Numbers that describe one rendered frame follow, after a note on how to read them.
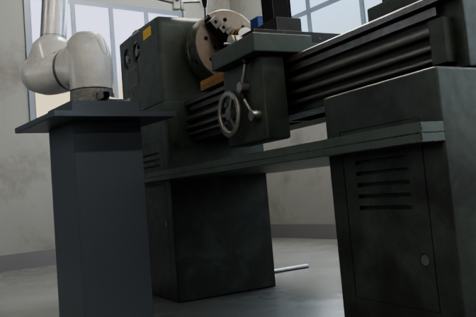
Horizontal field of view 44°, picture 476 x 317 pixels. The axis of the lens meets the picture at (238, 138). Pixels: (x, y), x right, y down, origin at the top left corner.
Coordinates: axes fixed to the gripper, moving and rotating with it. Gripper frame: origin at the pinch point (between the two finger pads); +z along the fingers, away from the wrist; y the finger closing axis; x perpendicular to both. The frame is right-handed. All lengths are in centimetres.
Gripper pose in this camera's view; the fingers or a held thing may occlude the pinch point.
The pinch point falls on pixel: (176, 2)
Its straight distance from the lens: 285.9
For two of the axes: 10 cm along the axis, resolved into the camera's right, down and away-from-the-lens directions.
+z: 0.8, 9.9, -0.8
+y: 4.7, -1.1, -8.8
